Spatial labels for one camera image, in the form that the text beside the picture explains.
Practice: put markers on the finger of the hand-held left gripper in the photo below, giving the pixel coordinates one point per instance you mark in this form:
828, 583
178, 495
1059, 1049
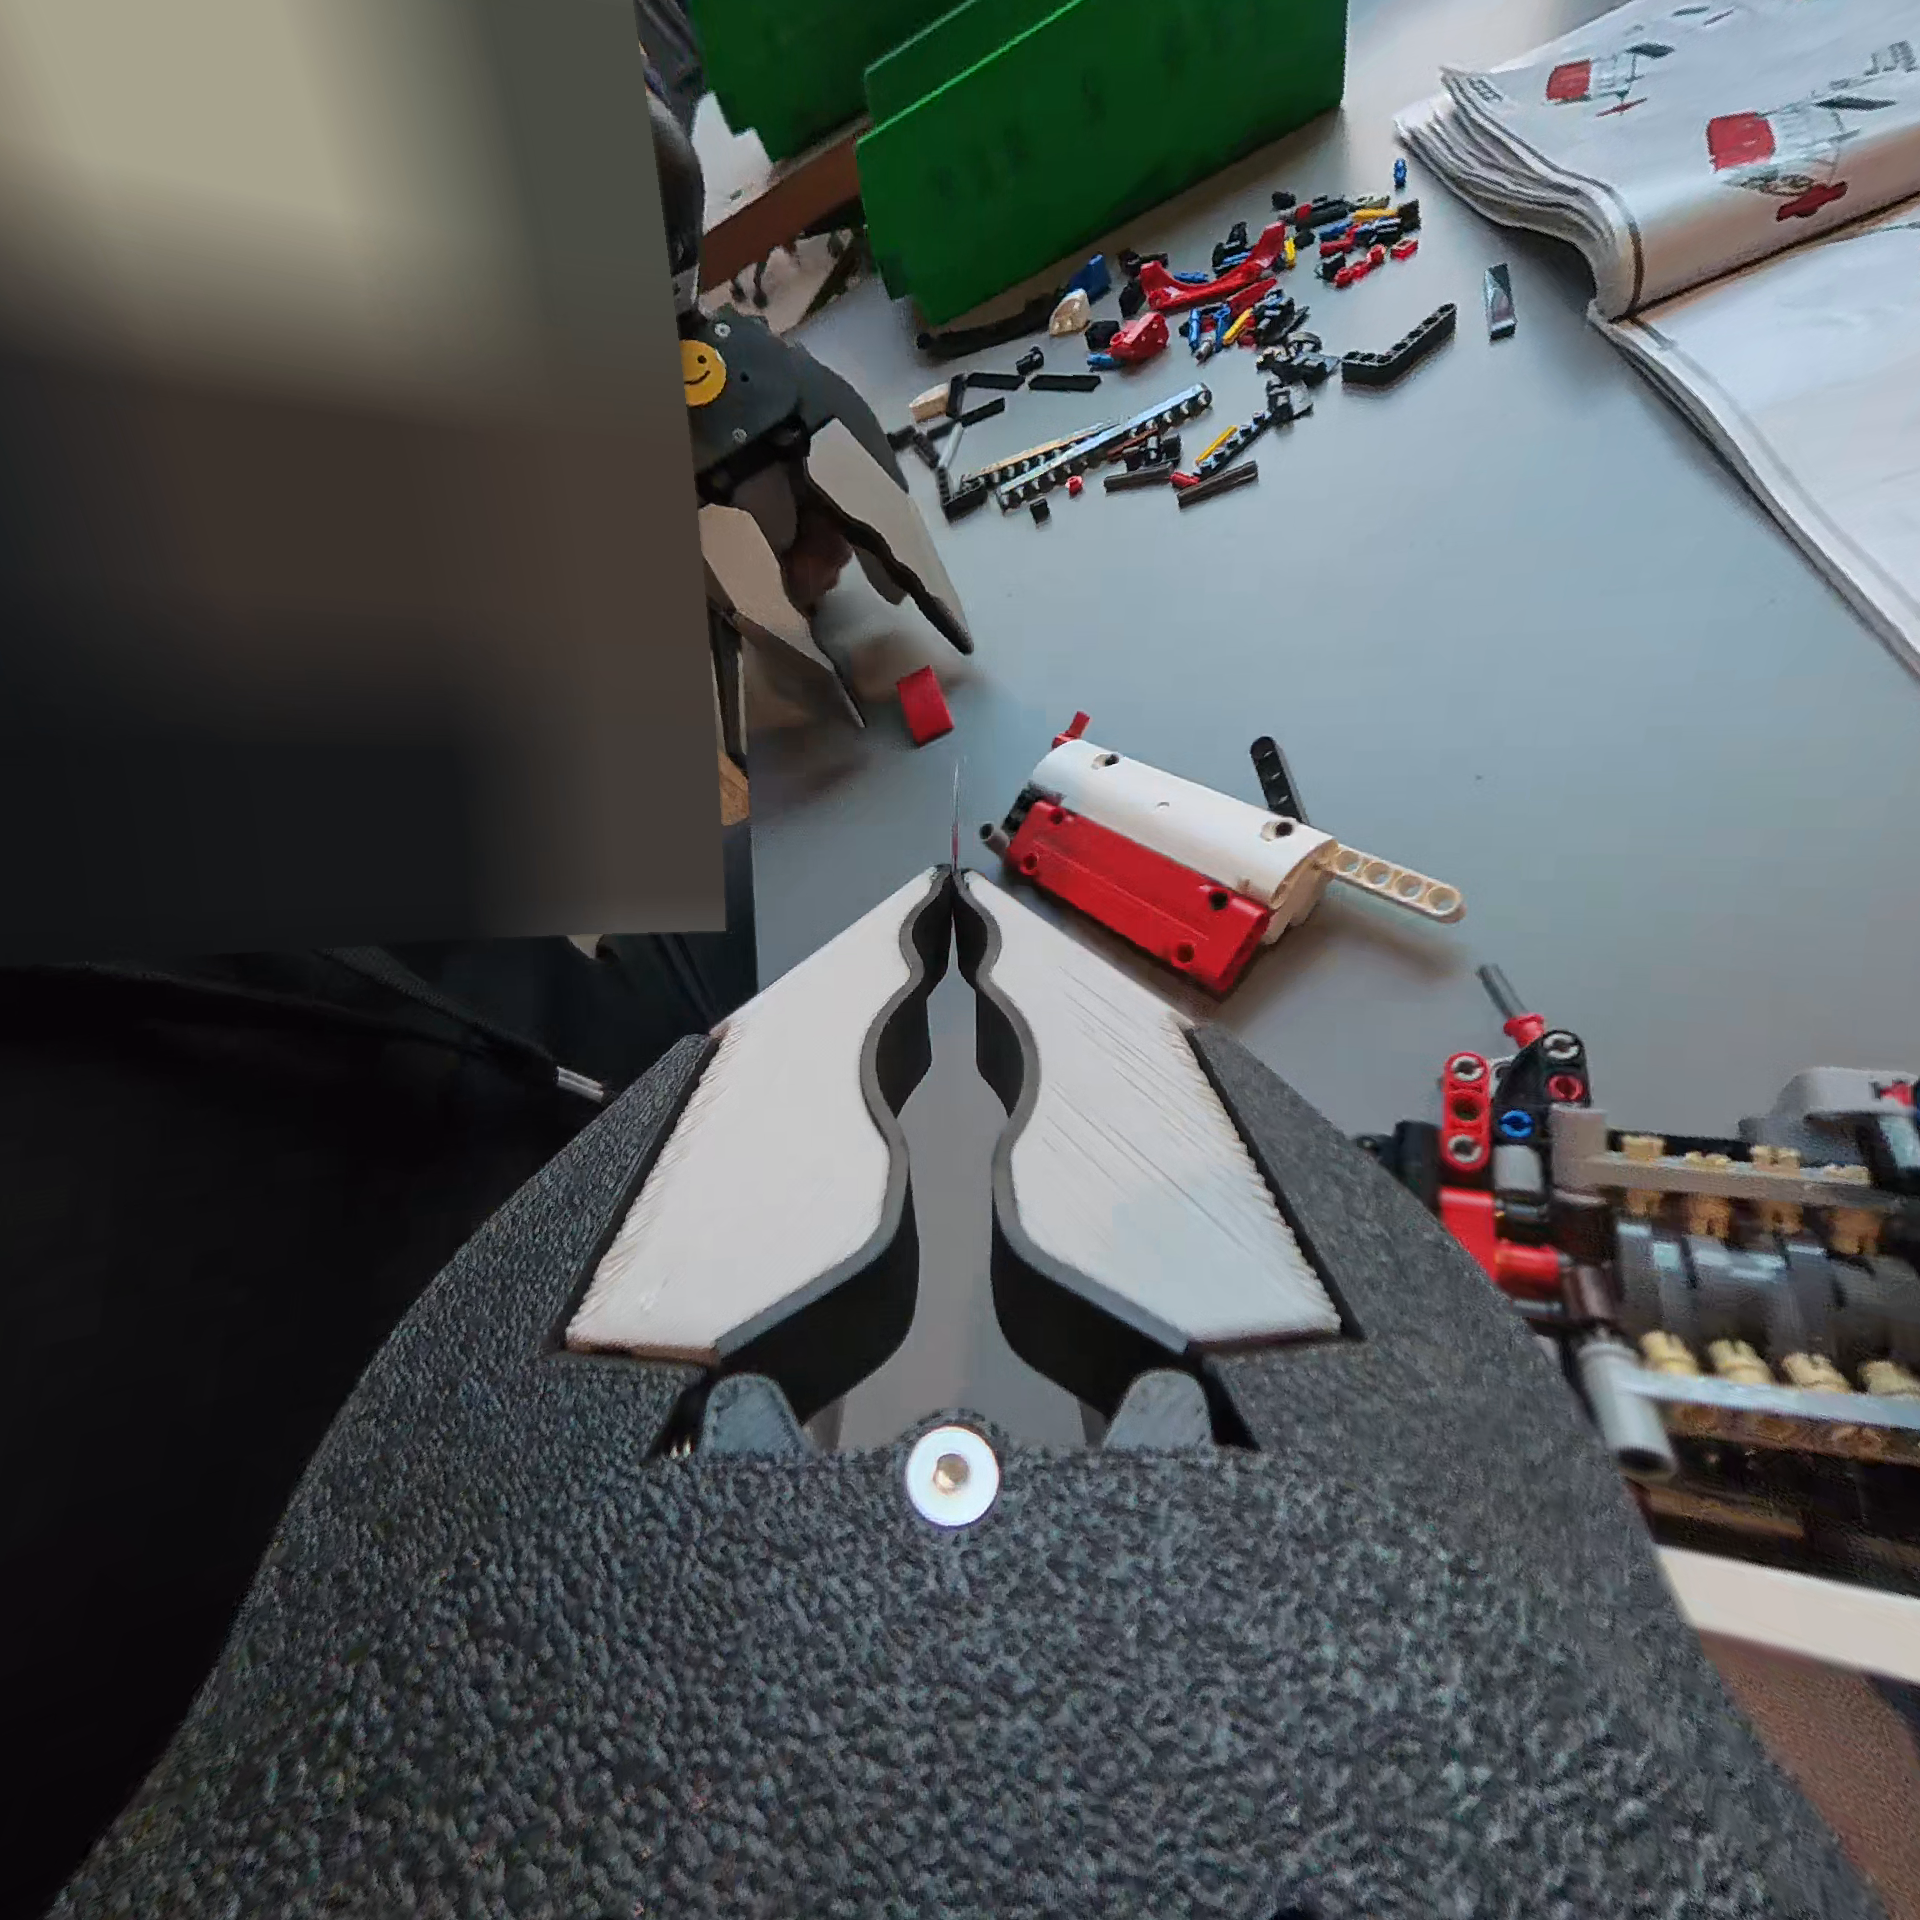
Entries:
751, 570
886, 516

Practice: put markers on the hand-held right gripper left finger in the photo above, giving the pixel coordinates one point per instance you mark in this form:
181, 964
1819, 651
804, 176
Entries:
751, 1184

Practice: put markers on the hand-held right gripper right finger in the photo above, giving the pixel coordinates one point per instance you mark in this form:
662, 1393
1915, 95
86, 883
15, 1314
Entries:
1172, 1184

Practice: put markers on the small red brick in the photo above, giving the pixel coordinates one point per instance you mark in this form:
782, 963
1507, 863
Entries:
926, 705

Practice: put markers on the red and white brick panel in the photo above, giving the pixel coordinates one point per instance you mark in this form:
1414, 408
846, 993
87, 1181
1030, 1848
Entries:
1141, 884

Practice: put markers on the thin sticker strip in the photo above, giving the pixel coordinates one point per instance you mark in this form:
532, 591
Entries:
956, 826

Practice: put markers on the green baseplate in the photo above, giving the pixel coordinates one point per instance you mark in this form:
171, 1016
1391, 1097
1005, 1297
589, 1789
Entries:
797, 59
1110, 135

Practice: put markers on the pile of small brick pieces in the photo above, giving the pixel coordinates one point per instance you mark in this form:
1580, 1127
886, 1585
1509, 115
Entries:
1201, 281

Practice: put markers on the black brick beam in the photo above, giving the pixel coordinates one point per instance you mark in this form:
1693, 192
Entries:
1277, 773

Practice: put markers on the person's dark clothing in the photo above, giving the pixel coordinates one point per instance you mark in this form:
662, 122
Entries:
226, 1276

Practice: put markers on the brick-built toy race car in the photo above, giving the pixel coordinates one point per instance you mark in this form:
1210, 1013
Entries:
1724, 1260

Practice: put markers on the open instruction booklet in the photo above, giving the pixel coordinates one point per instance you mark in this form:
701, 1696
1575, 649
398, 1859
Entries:
1724, 180

